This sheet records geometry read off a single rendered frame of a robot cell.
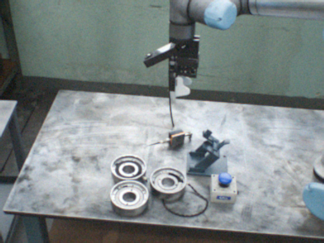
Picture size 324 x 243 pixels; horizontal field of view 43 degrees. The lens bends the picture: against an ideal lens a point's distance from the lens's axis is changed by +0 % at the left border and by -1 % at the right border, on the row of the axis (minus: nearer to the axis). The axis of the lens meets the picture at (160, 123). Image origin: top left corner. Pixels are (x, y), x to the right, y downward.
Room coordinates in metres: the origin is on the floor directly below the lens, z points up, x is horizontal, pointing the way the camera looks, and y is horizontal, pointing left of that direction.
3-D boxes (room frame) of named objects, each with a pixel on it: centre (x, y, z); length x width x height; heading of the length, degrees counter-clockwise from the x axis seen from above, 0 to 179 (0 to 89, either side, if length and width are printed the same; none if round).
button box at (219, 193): (0.83, -0.20, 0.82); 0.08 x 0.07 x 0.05; 88
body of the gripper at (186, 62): (1.08, -0.06, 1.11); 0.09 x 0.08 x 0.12; 83
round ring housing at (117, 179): (0.89, 0.09, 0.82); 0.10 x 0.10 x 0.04
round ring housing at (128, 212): (0.78, 0.07, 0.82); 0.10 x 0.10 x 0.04
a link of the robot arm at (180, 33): (1.09, -0.05, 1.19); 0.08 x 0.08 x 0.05
